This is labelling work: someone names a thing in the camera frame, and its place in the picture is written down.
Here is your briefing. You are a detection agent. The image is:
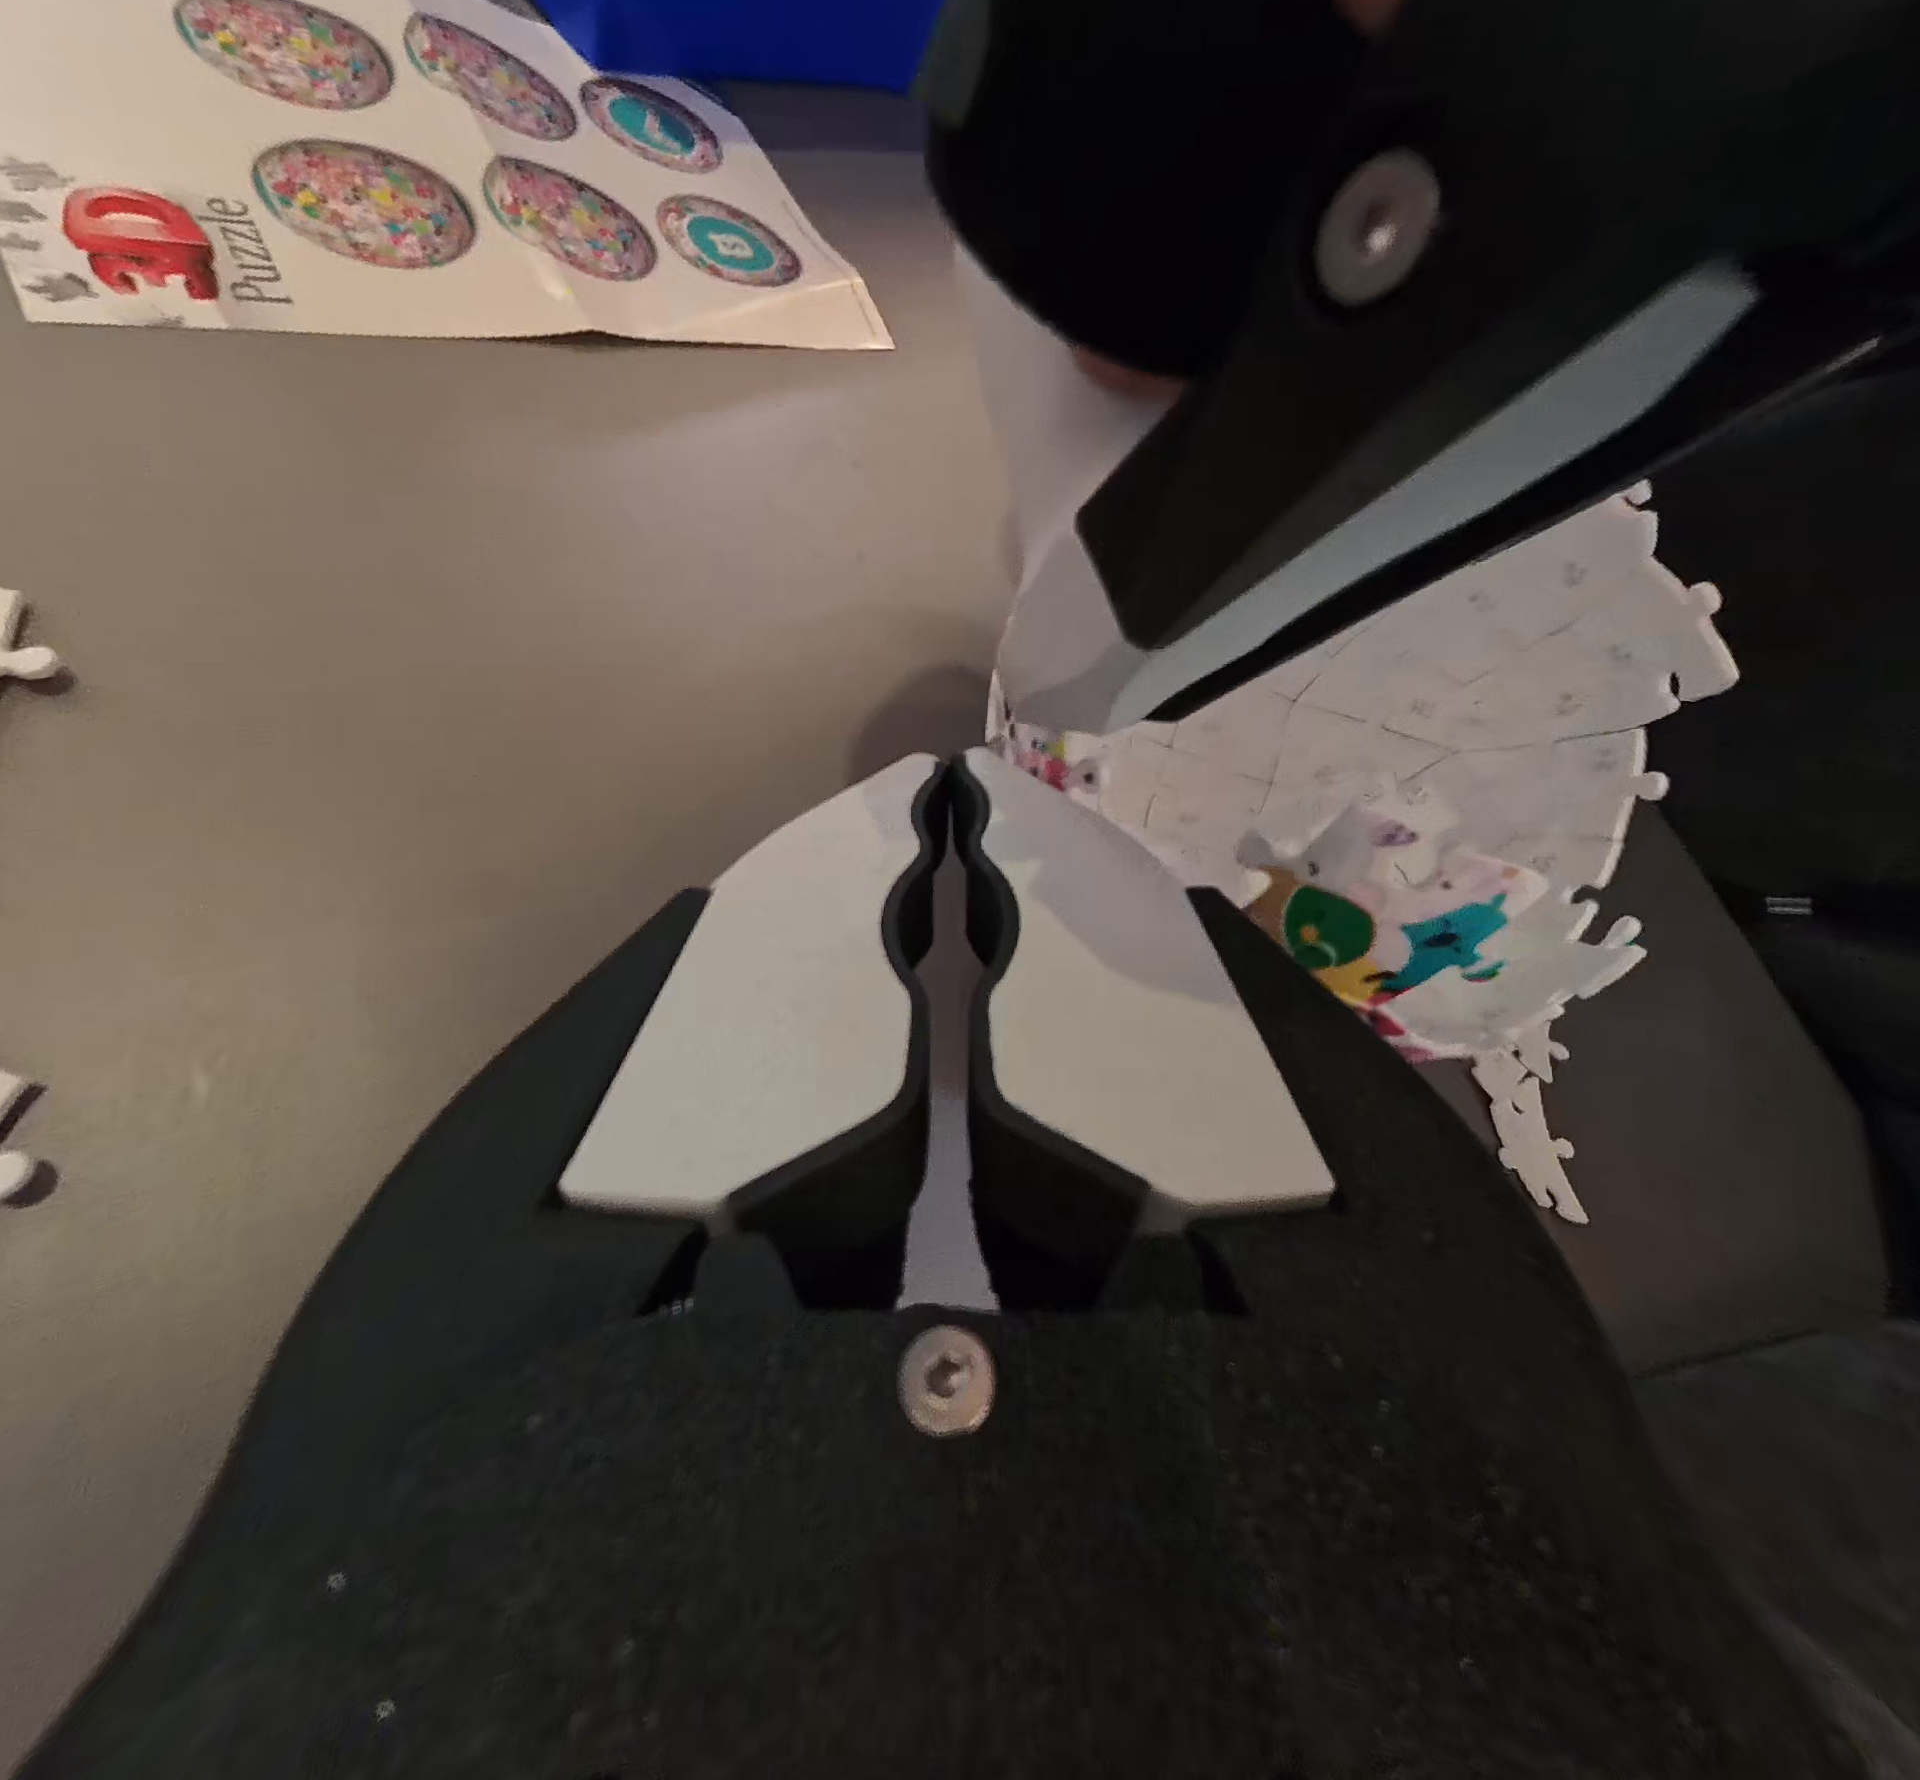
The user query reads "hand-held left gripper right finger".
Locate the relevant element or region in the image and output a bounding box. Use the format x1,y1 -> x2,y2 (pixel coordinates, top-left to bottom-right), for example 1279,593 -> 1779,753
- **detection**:
961,748 -> 1344,1309

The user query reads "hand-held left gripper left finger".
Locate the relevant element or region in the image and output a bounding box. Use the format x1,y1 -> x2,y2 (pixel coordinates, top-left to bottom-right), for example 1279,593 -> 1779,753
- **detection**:
556,748 -> 955,1302

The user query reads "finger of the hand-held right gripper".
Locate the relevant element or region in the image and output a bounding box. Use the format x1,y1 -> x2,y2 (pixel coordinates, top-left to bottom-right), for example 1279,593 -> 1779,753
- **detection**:
1156,306 -> 1920,732
955,244 -> 1767,738

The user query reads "colourful puzzle ball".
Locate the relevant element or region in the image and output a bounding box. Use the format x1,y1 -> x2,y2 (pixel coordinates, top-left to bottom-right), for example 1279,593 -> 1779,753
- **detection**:
984,483 -> 1742,1061

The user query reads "row of white puzzle pieces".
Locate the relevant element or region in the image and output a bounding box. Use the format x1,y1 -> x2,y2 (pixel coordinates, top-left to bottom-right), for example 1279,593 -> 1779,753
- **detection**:
1463,1017 -> 1597,1231

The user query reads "white puzzle leaflet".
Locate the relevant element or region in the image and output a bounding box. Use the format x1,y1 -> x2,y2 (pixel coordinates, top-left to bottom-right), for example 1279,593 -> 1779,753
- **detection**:
0,0 -> 896,350

